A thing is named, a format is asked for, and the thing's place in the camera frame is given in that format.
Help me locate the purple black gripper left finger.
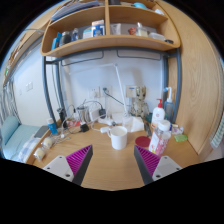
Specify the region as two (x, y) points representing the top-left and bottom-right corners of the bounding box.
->
(66, 145), (93, 185)

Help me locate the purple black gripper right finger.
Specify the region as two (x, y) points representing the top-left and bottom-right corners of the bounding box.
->
(134, 145), (160, 185)

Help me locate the red round coaster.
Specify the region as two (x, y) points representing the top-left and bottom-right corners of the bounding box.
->
(135, 136), (150, 148)

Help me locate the clear bottle white cap pink label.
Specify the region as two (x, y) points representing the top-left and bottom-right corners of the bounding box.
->
(149, 120), (171, 156)

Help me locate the black power adapter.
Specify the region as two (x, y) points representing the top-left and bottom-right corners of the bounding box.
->
(80, 124), (89, 132)

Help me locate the small white round jar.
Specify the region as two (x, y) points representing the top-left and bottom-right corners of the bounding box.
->
(42, 137), (53, 149)
(34, 148), (46, 161)

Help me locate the white tissue pack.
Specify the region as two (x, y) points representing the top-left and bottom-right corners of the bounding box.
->
(122, 116), (144, 132)

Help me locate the white ceramic mug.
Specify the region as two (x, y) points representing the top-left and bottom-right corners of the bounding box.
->
(107, 126), (128, 150)

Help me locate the green sponge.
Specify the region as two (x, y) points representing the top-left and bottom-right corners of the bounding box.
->
(174, 134), (188, 142)

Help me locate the blue white tube bottle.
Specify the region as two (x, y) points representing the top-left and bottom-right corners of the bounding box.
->
(47, 118), (58, 135)

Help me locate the dark tablet on desk edge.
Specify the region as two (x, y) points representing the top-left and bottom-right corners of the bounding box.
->
(34, 126), (49, 138)

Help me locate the white pump bottle red top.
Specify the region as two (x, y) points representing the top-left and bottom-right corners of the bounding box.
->
(151, 99), (165, 128)

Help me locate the white desk lamp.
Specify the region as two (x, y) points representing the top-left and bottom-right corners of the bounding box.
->
(70, 63), (128, 124)

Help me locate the groot figurine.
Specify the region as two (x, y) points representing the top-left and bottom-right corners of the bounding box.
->
(132, 86), (149, 118)

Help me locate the clear spray bottle white nozzle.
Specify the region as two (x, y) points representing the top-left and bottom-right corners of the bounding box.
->
(164, 87), (174, 121)

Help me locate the blue box on shelf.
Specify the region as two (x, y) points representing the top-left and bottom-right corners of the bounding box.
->
(91, 20), (105, 37)

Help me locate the wooden wall shelf unit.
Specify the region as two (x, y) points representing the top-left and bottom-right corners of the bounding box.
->
(41, 0), (181, 57)

